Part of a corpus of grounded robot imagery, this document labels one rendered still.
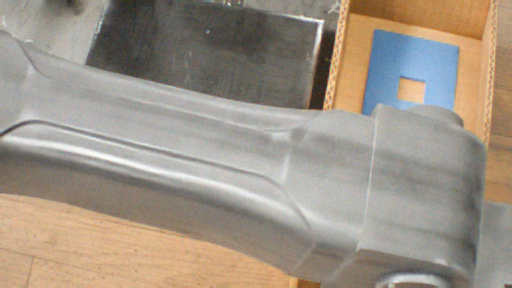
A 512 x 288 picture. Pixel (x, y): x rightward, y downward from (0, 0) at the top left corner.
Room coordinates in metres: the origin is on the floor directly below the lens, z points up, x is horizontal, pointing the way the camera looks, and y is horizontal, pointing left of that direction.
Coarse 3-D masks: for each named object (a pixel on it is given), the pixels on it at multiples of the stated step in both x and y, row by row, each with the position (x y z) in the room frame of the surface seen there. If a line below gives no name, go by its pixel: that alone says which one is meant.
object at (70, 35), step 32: (0, 0) 0.55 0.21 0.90; (32, 0) 0.55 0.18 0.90; (96, 0) 0.54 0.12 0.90; (224, 0) 0.53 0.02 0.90; (288, 0) 0.53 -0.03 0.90; (320, 0) 0.53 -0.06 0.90; (32, 32) 0.51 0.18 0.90; (64, 32) 0.51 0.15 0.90; (320, 64) 0.47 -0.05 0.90; (320, 96) 0.45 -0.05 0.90
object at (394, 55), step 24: (384, 48) 0.48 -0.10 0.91; (408, 48) 0.48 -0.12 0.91; (432, 48) 0.49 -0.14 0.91; (456, 48) 0.49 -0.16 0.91; (384, 72) 0.46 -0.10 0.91; (408, 72) 0.46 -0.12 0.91; (432, 72) 0.46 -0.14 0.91; (456, 72) 0.46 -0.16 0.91; (384, 96) 0.44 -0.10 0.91; (432, 96) 0.44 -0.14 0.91
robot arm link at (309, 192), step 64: (0, 64) 0.25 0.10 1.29; (64, 64) 0.25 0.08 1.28; (0, 128) 0.22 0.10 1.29; (64, 128) 0.22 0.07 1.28; (128, 128) 0.23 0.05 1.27; (192, 128) 0.23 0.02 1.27; (256, 128) 0.23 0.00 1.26; (320, 128) 0.23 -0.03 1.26; (384, 128) 0.24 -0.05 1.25; (448, 128) 0.24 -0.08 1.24; (0, 192) 0.21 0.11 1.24; (64, 192) 0.21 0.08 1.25; (128, 192) 0.21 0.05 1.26; (192, 192) 0.21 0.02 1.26; (256, 192) 0.21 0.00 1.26; (320, 192) 0.21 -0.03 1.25; (384, 192) 0.21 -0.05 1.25; (448, 192) 0.21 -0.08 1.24; (256, 256) 0.20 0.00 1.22; (320, 256) 0.19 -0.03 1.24; (384, 256) 0.18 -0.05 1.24; (448, 256) 0.18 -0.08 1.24
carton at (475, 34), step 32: (352, 0) 0.52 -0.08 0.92; (384, 0) 0.51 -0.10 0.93; (416, 0) 0.51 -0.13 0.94; (448, 0) 0.50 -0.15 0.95; (480, 0) 0.50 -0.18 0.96; (352, 32) 0.50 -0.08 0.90; (416, 32) 0.50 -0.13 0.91; (448, 32) 0.50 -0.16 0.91; (480, 32) 0.50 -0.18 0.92; (352, 64) 0.47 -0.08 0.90; (480, 64) 0.47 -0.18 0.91; (352, 96) 0.44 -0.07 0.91; (416, 96) 0.44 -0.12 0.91; (480, 96) 0.43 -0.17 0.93; (480, 128) 0.39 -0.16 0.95
